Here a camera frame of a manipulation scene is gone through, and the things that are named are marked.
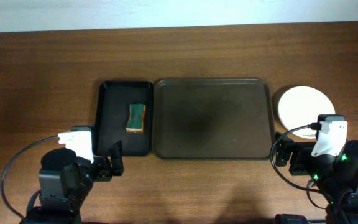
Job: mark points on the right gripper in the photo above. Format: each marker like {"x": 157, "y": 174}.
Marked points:
{"x": 293, "y": 157}

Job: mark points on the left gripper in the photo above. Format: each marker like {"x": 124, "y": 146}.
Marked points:
{"x": 109, "y": 166}

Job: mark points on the cream plate with red smear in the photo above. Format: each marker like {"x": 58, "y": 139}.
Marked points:
{"x": 301, "y": 105}

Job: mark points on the green orange sponge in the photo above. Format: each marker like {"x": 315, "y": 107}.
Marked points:
{"x": 137, "y": 113}

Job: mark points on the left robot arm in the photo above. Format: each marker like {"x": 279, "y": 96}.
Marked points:
{"x": 67, "y": 176}

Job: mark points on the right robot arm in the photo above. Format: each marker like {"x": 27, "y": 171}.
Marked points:
{"x": 339, "y": 188}

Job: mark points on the black plastic tray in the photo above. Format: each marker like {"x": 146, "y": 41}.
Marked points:
{"x": 112, "y": 115}

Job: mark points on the brown serving tray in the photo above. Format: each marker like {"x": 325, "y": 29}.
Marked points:
{"x": 212, "y": 118}

